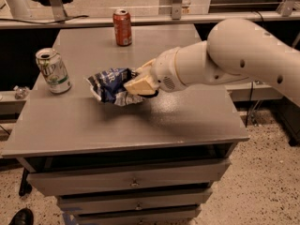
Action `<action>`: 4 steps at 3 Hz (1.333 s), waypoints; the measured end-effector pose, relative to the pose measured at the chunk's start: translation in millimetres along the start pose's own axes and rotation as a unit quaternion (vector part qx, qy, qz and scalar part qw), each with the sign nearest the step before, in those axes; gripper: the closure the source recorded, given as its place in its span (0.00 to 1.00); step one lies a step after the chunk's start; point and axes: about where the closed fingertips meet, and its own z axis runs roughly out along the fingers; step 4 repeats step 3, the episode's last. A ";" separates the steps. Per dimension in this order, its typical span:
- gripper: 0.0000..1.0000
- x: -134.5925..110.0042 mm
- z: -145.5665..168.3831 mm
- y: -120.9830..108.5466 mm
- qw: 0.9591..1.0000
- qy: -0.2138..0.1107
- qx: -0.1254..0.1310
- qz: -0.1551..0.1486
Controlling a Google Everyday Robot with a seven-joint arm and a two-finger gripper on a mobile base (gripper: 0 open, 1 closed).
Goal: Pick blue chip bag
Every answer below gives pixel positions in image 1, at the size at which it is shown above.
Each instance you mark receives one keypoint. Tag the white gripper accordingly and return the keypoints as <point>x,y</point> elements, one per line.
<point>164,69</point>

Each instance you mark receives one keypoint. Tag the blue chip bag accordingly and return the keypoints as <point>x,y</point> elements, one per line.
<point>107,86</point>

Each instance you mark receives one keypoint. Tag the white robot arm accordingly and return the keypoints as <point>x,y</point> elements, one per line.
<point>236,51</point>

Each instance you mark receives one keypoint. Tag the red soda can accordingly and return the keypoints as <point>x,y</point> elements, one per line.
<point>122,27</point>

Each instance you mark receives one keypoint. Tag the grey drawer cabinet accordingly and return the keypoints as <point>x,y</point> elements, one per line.
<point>73,131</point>

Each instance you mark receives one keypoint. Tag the green and white soda can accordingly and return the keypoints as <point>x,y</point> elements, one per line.
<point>53,69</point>

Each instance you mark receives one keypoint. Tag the crumpled clear wrapper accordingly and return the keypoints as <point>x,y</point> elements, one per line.
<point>21,92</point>

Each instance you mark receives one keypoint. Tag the middle grey drawer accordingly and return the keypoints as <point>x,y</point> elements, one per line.
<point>135,201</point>

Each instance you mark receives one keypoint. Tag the grey drawer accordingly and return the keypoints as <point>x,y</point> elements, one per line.
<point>135,201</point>
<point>129,177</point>
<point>140,217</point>

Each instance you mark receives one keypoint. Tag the bottom grey drawer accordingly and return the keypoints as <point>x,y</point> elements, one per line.
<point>140,217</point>

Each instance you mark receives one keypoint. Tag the top grey drawer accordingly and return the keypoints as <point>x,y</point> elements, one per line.
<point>129,177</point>

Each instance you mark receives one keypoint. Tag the black shoe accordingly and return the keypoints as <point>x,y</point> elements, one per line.
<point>23,217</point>

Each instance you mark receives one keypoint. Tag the grey metal rail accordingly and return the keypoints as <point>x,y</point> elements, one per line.
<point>87,22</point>

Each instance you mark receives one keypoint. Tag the grey metal bracket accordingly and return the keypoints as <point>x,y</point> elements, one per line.
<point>176,9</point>

